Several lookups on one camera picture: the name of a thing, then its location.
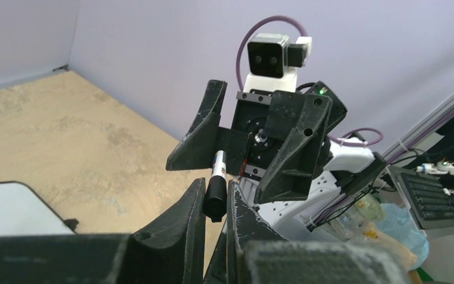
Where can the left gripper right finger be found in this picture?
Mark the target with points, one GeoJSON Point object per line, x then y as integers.
{"type": "Point", "coordinates": [237, 254]}

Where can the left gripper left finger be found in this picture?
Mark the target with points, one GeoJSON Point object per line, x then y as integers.
{"type": "Point", "coordinates": [171, 248]}

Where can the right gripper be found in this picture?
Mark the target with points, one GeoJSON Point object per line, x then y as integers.
{"type": "Point", "coordinates": [285, 168]}

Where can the black marker cap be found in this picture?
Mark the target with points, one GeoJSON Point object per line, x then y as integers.
{"type": "Point", "coordinates": [215, 200]}

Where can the white whiteboard marker pen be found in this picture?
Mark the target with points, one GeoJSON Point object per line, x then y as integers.
{"type": "Point", "coordinates": [219, 167]}

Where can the white whiteboard black frame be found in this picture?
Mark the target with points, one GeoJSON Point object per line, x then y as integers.
{"type": "Point", "coordinates": [23, 212]}

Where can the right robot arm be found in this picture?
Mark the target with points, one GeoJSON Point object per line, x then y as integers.
{"type": "Point", "coordinates": [345, 166]}

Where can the blue plastic bag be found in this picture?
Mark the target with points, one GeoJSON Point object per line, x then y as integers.
{"type": "Point", "coordinates": [400, 225]}

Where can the black computer keyboard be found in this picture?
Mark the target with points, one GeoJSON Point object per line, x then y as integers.
{"type": "Point", "coordinates": [426, 199]}

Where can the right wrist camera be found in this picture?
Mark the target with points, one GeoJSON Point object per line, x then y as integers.
{"type": "Point", "coordinates": [274, 61]}

